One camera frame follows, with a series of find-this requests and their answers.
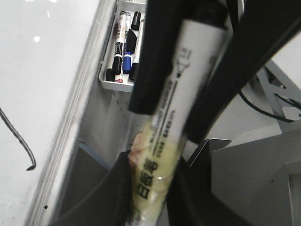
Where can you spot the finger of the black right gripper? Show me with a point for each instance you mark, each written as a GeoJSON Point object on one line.
{"type": "Point", "coordinates": [263, 29]}
{"type": "Point", "coordinates": [162, 25]}

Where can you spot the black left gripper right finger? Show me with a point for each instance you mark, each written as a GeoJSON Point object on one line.
{"type": "Point", "coordinates": [191, 203]}

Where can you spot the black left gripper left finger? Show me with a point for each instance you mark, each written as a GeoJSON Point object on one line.
{"type": "Point", "coordinates": [108, 203]}

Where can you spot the white taped whiteboard marker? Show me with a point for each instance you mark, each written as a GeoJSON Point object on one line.
{"type": "Point", "coordinates": [156, 149]}

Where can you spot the blue whiteboard marker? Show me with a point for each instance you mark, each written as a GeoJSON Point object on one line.
{"type": "Point", "coordinates": [127, 45]}

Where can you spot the black capped whiteboard marker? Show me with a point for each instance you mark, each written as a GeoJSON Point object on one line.
{"type": "Point", "coordinates": [137, 53]}

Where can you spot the red capped whiteboard marker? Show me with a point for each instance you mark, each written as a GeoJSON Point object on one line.
{"type": "Point", "coordinates": [119, 48]}

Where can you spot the black marker cap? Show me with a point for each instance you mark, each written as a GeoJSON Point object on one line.
{"type": "Point", "coordinates": [136, 21]}

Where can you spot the white marker tray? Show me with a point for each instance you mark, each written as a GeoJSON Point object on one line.
{"type": "Point", "coordinates": [106, 76]}

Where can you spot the white whiteboard with aluminium frame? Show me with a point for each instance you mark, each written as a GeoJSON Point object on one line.
{"type": "Point", "coordinates": [49, 55]}

